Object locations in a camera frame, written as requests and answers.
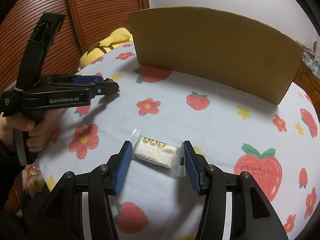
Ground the small white nougat candy packet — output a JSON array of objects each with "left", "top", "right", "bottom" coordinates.
[{"left": 130, "top": 129, "right": 185, "bottom": 177}]

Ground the gold brown foil snack packet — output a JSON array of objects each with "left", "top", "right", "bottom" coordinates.
[{"left": 103, "top": 78, "right": 120, "bottom": 94}]

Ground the person's left hand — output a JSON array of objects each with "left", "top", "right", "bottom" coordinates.
[{"left": 1, "top": 110, "right": 54, "bottom": 152}]

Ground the yellow plush toy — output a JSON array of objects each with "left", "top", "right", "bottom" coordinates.
[{"left": 79, "top": 28, "right": 133, "bottom": 69}]

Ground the floral strawberry bed sheet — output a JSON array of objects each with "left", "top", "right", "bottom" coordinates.
[{"left": 4, "top": 41, "right": 320, "bottom": 240}]

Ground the brown wooden wardrobe door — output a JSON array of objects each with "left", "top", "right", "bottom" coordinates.
[{"left": 0, "top": 0, "right": 150, "bottom": 93}]

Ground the wooden side cabinet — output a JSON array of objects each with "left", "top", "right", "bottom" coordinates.
[{"left": 293, "top": 61, "right": 320, "bottom": 118}]

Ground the brown cardboard box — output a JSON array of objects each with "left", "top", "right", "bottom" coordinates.
[{"left": 128, "top": 7, "right": 303, "bottom": 104}]

